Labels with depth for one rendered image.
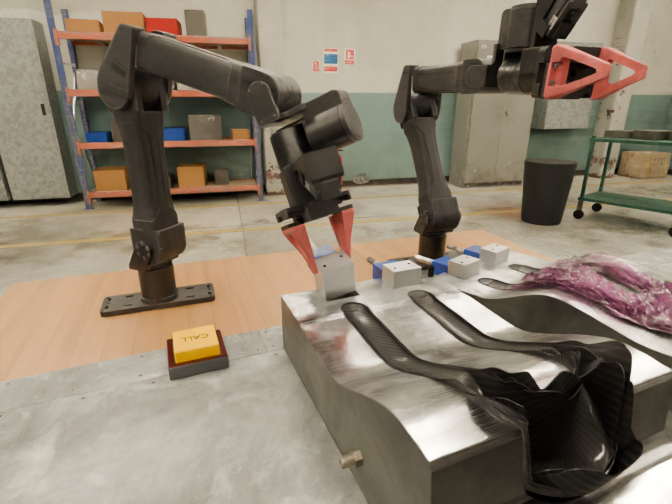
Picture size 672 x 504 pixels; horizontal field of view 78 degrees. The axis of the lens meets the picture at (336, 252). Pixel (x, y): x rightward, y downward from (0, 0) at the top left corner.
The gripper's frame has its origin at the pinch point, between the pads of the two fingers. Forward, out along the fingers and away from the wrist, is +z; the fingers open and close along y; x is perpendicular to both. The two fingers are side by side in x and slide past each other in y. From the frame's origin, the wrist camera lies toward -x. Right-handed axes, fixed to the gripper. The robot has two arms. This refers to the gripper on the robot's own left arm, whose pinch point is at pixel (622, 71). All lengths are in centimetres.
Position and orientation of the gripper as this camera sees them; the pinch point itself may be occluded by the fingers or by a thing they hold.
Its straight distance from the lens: 66.7
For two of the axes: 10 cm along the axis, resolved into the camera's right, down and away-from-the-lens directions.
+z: 3.4, 3.4, -8.8
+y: 9.4, -1.1, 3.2
